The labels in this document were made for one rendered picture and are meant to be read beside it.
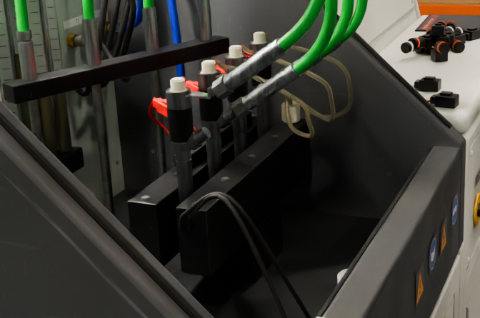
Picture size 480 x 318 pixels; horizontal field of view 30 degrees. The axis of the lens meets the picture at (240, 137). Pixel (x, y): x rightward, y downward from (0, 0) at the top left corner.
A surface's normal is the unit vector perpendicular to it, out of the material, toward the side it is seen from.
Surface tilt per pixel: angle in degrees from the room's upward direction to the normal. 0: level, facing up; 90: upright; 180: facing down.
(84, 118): 90
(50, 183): 43
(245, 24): 90
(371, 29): 76
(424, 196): 0
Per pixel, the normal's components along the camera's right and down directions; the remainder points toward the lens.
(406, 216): -0.05, -0.95
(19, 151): 0.58, -0.64
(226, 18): -0.40, 0.31
